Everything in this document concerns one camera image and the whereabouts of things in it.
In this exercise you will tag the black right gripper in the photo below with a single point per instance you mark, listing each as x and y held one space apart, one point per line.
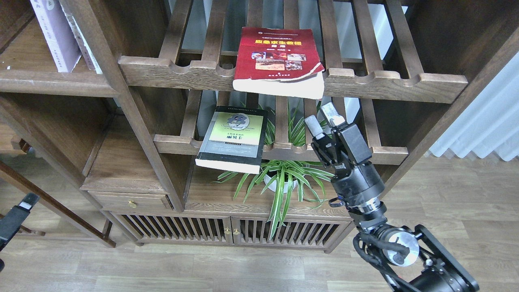
356 181

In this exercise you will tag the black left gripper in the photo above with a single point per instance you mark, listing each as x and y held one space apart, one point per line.
11 223

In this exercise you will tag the red paperback book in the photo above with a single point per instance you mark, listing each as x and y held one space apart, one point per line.
279 62

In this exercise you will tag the white and lilac book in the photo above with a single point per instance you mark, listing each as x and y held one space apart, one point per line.
58 34

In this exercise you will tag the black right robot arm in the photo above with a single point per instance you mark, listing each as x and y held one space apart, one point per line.
409 261

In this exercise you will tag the dark wooden side furniture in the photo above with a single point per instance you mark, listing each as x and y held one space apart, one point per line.
21 183

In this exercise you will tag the green spider plant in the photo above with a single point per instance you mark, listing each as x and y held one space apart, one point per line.
283 177

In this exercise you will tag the black and green book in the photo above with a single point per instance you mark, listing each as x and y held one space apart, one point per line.
234 140

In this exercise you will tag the dark wooden bookshelf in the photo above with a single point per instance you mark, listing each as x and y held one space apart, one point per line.
130 134

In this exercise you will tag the white pleated curtain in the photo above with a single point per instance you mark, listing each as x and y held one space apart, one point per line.
490 124

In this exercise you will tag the white book behind post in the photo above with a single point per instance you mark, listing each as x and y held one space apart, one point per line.
85 49

